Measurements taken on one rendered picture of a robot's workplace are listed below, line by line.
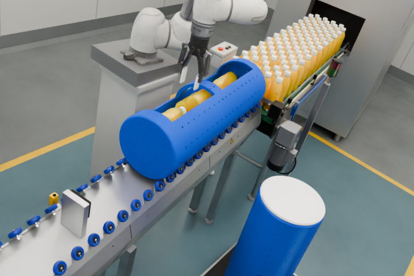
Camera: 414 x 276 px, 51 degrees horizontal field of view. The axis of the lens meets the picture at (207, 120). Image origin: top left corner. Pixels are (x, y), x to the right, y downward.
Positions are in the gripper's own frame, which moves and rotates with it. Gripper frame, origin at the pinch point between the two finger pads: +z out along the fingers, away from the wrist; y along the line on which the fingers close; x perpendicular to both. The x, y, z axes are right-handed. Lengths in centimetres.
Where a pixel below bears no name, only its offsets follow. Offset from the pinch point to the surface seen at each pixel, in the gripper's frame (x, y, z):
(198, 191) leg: 64, -7, 111
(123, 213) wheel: -47, 10, 36
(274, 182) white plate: 6, 47, 30
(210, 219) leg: 64, 7, 128
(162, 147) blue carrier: -24.1, 7.3, 18.8
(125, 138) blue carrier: -24.1, -10.5, 24.7
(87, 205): -61, 5, 25
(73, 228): -63, 0, 38
